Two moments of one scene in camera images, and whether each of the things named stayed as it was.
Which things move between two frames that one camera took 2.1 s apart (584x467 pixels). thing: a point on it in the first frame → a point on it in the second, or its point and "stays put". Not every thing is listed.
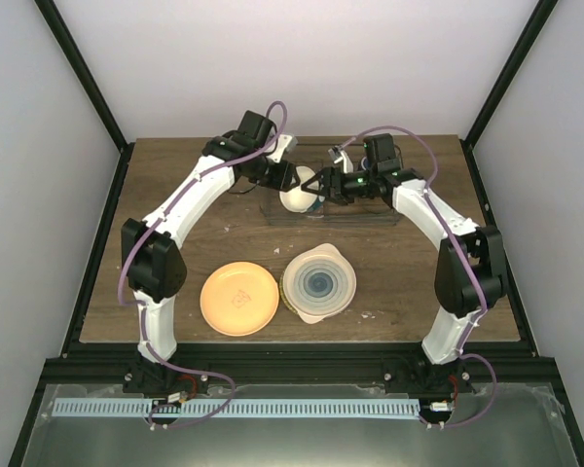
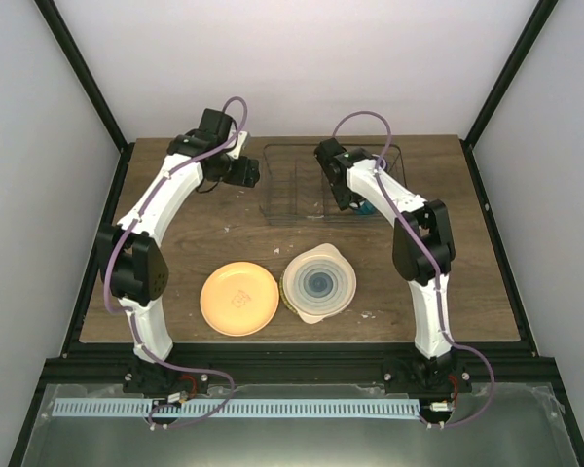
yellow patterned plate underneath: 282,295 stays put
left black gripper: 280,179 → 245,176
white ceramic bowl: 298,199 → 366,209
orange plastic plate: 238,298 stays put
